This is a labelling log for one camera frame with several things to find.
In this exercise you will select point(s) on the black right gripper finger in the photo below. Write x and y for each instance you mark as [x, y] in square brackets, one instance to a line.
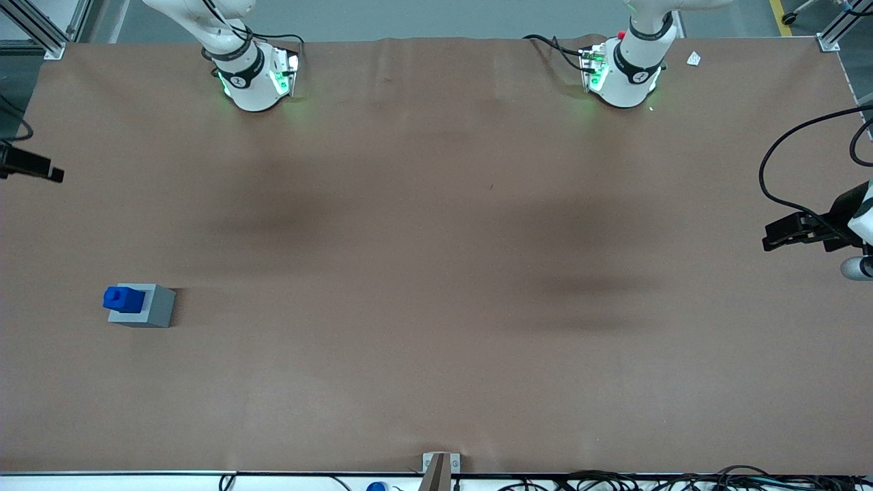
[27, 164]

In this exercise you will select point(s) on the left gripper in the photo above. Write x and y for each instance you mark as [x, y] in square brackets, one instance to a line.
[840, 214]

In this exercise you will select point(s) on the blue plastic block part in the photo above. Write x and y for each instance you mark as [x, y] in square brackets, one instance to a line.
[123, 300]

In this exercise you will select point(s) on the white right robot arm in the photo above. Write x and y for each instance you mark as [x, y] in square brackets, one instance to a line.
[254, 92]

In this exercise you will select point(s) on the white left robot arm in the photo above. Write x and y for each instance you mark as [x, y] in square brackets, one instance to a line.
[624, 88]

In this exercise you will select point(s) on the gray square base block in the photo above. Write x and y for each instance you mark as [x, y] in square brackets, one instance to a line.
[160, 308]

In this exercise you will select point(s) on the small white paper scrap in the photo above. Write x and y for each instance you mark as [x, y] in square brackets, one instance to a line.
[693, 58]

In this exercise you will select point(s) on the black caster leg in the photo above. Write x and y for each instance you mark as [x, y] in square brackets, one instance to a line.
[791, 17]

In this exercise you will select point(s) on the large table cover mat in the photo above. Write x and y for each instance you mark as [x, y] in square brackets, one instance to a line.
[436, 307]

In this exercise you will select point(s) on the brown wooden beam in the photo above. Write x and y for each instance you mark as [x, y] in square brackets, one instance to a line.
[436, 477]

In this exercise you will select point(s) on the small blue cap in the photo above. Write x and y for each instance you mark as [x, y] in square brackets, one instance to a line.
[376, 487]

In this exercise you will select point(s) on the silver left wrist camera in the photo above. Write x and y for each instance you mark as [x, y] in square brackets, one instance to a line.
[856, 268]

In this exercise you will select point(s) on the aluminium frame post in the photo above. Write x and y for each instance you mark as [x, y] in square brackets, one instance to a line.
[829, 42]
[53, 49]

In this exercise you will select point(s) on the metal table edge bracket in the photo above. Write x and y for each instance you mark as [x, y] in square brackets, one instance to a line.
[428, 462]

